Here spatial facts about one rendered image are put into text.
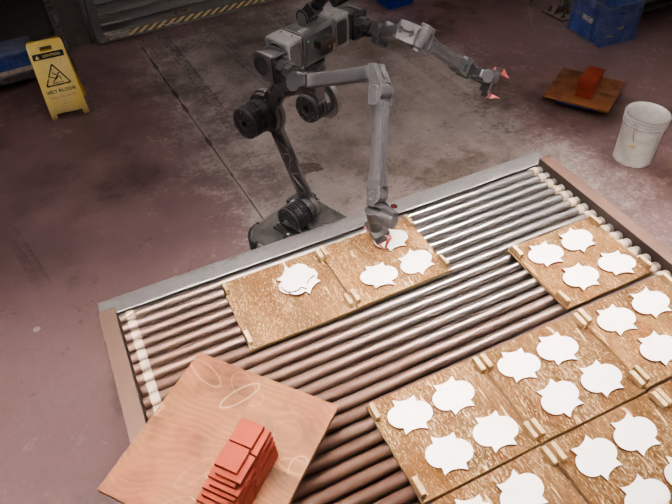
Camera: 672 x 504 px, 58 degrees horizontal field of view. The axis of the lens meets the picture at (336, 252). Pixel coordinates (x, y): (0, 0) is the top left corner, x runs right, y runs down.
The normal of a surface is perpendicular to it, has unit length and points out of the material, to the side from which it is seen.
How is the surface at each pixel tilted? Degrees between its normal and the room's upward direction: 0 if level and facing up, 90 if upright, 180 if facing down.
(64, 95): 77
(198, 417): 0
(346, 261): 0
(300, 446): 0
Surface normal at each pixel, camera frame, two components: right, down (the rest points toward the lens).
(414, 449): -0.04, -0.71
